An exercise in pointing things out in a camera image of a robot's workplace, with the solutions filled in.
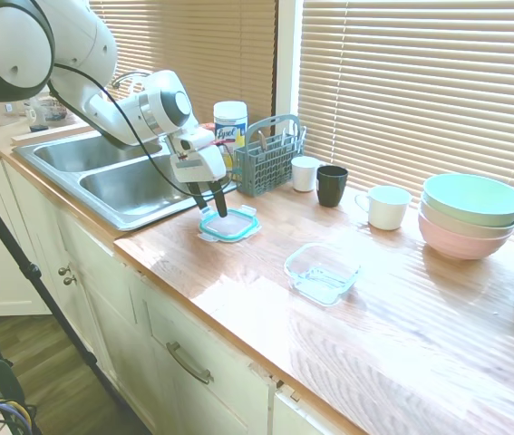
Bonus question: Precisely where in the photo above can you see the square clear glass food container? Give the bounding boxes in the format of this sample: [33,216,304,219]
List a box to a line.
[284,242,362,308]

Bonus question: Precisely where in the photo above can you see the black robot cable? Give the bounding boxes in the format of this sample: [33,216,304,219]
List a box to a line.
[48,62,236,197]

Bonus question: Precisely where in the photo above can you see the stainless steel double sink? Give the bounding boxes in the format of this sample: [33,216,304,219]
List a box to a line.
[11,130,240,233]

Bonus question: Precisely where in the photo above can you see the narrow beige window blind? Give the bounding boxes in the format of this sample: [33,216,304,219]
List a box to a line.
[88,0,280,133]

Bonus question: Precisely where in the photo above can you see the white mug with handle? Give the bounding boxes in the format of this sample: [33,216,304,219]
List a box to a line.
[354,184,413,232]

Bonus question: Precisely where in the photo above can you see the chrome faucet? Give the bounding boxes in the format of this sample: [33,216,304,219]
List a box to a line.
[111,70,154,91]

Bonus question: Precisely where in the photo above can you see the wide beige window blind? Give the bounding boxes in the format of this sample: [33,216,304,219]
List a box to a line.
[298,0,514,249]

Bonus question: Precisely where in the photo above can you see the white bowl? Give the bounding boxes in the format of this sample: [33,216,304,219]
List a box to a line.
[419,198,514,240]

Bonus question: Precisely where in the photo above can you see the metal drawer handle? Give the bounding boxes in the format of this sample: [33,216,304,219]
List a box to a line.
[165,341,215,386]

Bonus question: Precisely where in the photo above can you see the white handleless cup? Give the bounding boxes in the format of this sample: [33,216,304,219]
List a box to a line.
[290,156,323,193]

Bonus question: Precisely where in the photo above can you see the white kitchen cabinet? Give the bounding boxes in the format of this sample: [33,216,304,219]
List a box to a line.
[0,153,330,435]

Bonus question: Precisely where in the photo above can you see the bundle of coloured cables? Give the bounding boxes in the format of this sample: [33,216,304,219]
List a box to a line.
[0,397,39,435]

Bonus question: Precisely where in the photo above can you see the grey-blue cutlery basket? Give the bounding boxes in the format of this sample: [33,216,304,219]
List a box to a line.
[232,113,307,198]

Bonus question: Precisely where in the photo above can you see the Lysol wipes canister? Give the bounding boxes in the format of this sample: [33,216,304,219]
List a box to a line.
[212,101,250,172]

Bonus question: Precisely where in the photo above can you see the black cup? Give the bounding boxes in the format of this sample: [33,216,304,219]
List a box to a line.
[315,165,350,208]

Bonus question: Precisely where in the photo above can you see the black camera tripod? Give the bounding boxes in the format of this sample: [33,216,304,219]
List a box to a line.
[0,161,120,396]

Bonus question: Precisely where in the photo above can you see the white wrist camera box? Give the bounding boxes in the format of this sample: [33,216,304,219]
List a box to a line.
[176,128,218,156]

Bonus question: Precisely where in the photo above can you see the mint green bowl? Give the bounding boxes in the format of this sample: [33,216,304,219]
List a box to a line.
[422,172,514,229]

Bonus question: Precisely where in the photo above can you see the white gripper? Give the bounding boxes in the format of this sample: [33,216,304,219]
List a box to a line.
[168,144,229,218]

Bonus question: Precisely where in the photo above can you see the pink bowl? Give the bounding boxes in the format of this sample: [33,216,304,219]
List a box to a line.
[417,211,514,262]

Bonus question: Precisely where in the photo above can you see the clear lid with teal seal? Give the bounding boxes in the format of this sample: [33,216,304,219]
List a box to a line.
[197,204,261,244]

